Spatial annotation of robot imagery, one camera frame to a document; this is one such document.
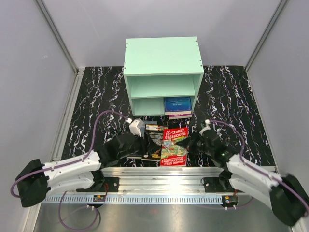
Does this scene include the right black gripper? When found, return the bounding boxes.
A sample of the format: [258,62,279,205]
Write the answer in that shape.
[176,130,214,157]

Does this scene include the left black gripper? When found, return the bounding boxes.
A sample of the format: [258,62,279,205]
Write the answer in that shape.
[118,131,161,159]

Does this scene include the black paperback book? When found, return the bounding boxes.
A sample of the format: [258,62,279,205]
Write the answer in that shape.
[141,124,168,161]

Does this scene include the red 13-Storey Treehouse book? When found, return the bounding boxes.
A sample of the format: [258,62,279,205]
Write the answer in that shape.
[160,127,188,167]

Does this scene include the purple 117-Storey Treehouse book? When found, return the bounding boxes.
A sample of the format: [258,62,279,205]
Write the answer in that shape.
[169,112,192,120]

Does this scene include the blue orange Jane Eyre book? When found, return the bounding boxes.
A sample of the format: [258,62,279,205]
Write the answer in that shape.
[164,97,192,115]

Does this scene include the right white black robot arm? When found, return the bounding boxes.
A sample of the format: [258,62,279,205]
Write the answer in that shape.
[177,119,309,227]

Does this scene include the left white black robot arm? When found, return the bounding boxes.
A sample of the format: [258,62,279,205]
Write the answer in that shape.
[14,130,160,208]

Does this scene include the dark blue hardcover book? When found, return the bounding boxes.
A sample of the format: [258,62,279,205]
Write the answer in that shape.
[127,121,157,160]

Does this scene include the mint green shelf cabinet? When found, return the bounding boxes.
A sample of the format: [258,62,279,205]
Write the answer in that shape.
[123,37,204,116]

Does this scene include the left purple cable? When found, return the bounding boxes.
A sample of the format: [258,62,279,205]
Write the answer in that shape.
[11,110,131,230]

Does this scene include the purple cable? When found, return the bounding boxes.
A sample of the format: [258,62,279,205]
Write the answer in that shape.
[200,119,309,215]
[11,110,131,230]

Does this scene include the aluminium rail frame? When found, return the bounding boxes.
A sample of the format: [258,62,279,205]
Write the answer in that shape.
[48,166,277,196]

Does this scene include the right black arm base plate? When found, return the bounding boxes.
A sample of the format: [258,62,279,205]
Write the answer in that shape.
[201,177,234,193]

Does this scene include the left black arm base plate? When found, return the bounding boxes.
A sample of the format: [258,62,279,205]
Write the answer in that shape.
[76,177,120,193]

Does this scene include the white slotted cable duct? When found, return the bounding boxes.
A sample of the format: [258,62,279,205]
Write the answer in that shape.
[43,193,223,205]

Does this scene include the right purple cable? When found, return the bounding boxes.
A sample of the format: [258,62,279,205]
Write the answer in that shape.
[200,119,309,215]

